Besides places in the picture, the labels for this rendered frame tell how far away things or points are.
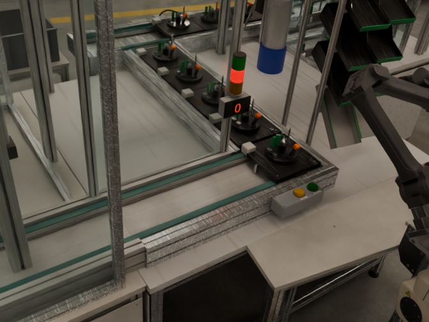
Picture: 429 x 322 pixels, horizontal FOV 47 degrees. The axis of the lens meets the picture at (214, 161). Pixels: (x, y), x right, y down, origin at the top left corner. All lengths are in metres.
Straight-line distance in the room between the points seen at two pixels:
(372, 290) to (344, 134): 1.10
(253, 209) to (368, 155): 0.76
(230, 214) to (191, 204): 0.17
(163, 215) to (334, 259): 0.64
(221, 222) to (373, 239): 0.59
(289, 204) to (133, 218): 0.58
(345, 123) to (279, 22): 0.83
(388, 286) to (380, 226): 1.03
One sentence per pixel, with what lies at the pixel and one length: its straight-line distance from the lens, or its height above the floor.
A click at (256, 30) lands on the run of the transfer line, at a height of 0.92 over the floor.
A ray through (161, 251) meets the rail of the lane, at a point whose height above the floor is 0.92.
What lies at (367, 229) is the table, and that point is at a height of 0.86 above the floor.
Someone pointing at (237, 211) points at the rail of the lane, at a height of 0.96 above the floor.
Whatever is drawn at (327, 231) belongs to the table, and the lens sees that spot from 1.96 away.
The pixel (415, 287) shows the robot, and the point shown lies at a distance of 1.94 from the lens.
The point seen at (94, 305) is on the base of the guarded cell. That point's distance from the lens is 1.66.
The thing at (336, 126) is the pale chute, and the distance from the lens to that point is 2.19.
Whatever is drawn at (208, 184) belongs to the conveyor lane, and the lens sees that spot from 1.96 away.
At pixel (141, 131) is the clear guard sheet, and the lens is 1.78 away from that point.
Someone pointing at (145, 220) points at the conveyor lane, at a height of 0.92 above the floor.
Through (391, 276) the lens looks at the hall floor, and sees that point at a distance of 3.11.
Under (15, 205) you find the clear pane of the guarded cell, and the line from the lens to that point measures 1.29.
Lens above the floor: 2.20
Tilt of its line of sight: 38 degrees down
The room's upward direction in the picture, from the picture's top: 6 degrees clockwise
